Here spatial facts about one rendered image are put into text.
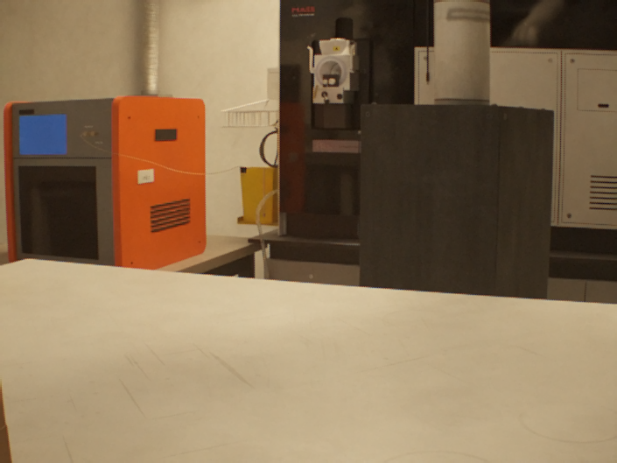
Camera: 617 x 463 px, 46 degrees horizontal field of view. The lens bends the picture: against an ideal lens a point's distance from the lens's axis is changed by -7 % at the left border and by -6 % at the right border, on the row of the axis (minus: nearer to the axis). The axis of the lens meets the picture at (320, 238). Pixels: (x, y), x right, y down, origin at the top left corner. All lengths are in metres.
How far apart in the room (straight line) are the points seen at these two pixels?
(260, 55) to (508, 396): 3.09
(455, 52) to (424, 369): 0.77
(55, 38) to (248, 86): 1.15
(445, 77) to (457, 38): 0.07
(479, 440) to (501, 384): 0.10
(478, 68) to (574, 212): 0.91
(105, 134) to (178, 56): 1.93
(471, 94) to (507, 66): 0.85
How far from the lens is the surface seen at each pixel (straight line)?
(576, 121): 2.07
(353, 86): 2.12
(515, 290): 1.23
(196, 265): 2.00
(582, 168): 2.08
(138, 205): 1.85
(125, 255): 1.82
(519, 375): 0.55
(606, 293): 2.05
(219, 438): 0.44
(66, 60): 4.09
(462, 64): 1.24
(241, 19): 3.58
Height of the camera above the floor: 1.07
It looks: 9 degrees down
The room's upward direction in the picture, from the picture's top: straight up
